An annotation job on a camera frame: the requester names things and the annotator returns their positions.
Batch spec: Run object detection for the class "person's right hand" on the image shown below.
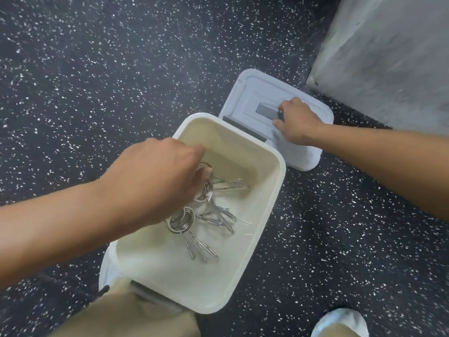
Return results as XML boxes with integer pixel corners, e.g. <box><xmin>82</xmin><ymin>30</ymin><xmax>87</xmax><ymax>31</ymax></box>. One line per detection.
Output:
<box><xmin>272</xmin><ymin>97</ymin><xmax>324</xmax><ymax>146</ymax></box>

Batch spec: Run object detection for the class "person's left hand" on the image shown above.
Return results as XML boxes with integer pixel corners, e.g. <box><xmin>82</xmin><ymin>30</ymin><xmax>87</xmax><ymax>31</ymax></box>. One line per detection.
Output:
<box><xmin>95</xmin><ymin>137</ymin><xmax>211</xmax><ymax>239</ymax></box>

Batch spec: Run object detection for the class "silver spring collar clip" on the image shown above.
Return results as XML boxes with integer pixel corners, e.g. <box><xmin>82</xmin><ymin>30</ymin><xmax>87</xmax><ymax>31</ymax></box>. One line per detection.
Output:
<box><xmin>193</xmin><ymin>161</ymin><xmax>250</xmax><ymax>205</ymax></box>
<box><xmin>195</xmin><ymin>201</ymin><xmax>238</xmax><ymax>235</ymax></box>
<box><xmin>166</xmin><ymin>206</ymin><xmax>219</xmax><ymax>263</ymax></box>

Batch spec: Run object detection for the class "white bin lid grey handle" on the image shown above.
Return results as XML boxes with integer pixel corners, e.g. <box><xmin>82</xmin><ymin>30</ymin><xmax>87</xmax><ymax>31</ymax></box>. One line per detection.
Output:
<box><xmin>218</xmin><ymin>69</ymin><xmax>334</xmax><ymax>172</ymax></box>

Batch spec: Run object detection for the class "person's right forearm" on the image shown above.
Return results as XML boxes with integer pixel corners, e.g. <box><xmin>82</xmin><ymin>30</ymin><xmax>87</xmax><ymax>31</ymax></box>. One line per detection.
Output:
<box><xmin>314</xmin><ymin>123</ymin><xmax>449</xmax><ymax>224</ymax></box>

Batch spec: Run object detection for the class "person's left forearm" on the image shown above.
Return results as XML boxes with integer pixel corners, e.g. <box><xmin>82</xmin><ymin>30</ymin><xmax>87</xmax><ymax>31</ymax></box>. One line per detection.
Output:
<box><xmin>0</xmin><ymin>179</ymin><xmax>121</xmax><ymax>290</ymax></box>

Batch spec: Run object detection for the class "grey bin latch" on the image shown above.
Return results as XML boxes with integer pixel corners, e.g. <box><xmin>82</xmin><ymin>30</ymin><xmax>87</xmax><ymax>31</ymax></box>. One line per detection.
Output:
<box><xmin>222</xmin><ymin>116</ymin><xmax>268</xmax><ymax>143</ymax></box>

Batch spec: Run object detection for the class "white plastic storage bin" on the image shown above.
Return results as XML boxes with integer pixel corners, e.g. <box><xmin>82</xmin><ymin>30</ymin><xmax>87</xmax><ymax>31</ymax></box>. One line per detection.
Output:
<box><xmin>99</xmin><ymin>112</ymin><xmax>287</xmax><ymax>315</ymax></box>

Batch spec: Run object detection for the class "person's khaki trouser leg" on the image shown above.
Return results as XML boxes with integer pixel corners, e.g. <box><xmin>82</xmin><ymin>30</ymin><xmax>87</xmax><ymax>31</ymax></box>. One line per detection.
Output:
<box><xmin>47</xmin><ymin>276</ymin><xmax>201</xmax><ymax>337</ymax></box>

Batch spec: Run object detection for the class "person's white right shoe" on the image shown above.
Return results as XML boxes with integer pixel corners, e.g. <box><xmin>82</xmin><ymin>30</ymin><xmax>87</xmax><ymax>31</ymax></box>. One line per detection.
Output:
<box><xmin>310</xmin><ymin>308</ymin><xmax>370</xmax><ymax>337</ymax></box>

